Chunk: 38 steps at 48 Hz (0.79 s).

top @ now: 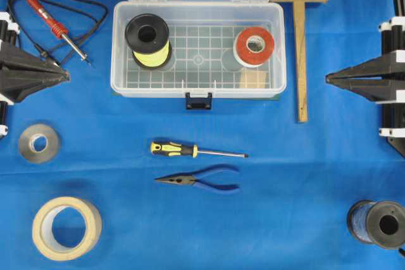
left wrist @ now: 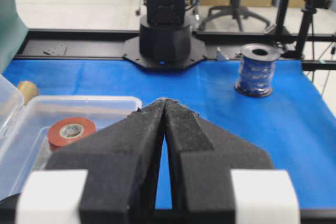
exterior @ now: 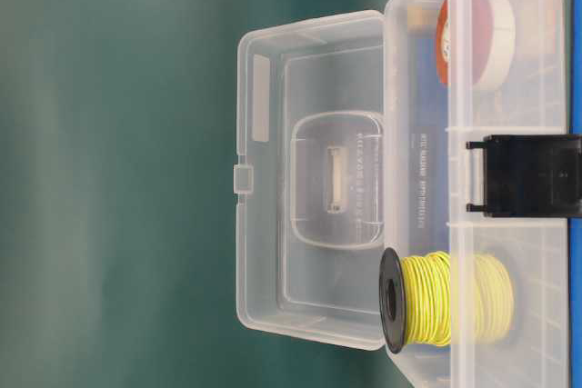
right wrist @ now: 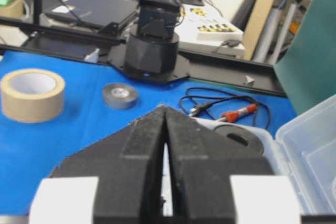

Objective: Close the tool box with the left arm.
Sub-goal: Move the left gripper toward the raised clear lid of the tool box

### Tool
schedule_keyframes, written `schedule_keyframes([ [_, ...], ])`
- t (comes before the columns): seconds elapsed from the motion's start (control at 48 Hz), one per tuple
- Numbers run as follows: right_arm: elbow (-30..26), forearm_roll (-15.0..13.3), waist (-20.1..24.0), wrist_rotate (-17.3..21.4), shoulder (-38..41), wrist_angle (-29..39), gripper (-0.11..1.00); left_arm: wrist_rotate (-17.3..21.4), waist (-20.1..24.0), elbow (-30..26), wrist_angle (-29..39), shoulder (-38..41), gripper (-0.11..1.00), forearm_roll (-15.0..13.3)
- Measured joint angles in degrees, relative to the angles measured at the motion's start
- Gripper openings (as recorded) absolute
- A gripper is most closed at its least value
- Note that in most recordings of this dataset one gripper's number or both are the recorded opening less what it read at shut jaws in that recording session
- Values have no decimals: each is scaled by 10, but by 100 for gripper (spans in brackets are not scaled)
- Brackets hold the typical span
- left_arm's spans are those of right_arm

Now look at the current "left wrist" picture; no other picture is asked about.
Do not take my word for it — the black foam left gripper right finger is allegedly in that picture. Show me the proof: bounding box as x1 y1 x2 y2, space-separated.
163 99 301 224

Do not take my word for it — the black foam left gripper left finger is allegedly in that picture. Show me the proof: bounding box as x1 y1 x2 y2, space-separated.
16 98 167 224

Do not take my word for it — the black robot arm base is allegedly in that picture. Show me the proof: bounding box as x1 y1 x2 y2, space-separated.
123 0 207 71

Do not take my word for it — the clear plastic tool box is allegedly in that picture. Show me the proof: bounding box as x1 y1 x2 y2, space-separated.
1 77 142 199

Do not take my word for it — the red electrical tape roll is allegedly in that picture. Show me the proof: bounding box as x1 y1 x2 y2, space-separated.
47 117 96 151

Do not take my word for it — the blue table mat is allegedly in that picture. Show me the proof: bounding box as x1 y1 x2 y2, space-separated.
4 60 335 209

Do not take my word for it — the black office chair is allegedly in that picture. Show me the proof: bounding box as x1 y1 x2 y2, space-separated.
198 0 271 32

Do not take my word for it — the green fabric curtain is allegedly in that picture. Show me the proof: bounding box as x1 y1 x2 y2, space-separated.
1 0 28 73

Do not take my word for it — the black tripod stand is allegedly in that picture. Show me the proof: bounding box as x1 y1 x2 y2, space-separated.
280 0 334 59

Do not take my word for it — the blue wire spool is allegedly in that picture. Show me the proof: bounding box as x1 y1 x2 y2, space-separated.
235 43 280 98

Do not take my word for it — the wooden handle tool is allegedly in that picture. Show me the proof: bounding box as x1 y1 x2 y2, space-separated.
16 81 39 105

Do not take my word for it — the black aluminium rail frame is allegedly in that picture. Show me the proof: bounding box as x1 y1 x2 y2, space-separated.
15 29 335 71

